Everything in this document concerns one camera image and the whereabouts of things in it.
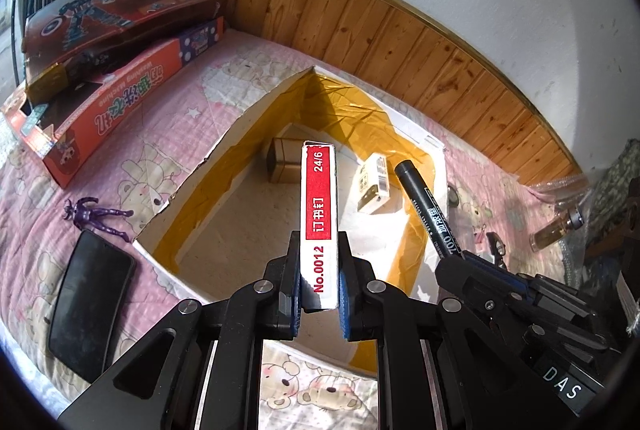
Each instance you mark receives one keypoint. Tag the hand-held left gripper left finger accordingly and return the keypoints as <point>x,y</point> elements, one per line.
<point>295,305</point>

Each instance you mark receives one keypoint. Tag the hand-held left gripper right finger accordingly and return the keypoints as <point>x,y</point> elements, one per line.
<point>345,310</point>

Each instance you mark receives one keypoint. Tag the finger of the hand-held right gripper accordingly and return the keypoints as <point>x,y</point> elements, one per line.
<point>500,271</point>
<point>480,290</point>

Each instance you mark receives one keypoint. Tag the white cardboard box yellow tape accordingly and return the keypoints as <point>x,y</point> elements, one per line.
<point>250,230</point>

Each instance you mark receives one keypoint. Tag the red and white staple box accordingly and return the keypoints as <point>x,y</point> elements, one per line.
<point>320,210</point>

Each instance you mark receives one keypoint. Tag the black marker pen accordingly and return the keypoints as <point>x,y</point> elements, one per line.
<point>420,205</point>

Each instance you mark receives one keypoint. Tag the black binder clip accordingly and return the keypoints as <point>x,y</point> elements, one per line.
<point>497,250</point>

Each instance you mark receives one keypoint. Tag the small glass bottle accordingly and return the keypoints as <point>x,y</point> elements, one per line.
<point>555,232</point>

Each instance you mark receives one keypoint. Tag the clear plastic bag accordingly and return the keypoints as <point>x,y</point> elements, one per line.
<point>560,190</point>

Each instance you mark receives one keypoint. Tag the small beige printed box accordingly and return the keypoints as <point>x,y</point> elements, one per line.
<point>372,182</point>

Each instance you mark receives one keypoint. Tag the dark patterned cloth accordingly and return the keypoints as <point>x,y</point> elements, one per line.
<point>617,190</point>

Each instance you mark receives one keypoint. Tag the dark gold small box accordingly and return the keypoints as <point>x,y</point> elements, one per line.
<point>282,159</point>

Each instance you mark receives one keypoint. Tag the black smartphone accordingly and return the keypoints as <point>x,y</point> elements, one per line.
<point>90,305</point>

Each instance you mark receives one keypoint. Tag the pink bear printed blanket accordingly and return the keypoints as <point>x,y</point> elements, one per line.
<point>125,159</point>

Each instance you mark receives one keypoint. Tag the purple toy figurine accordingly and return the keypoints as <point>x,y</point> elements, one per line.
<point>90,215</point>

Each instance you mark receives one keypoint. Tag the orange toy box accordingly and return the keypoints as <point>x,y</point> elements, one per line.
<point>120,94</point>

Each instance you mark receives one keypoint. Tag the brown robot toy box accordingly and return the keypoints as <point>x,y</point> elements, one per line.
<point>125,14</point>

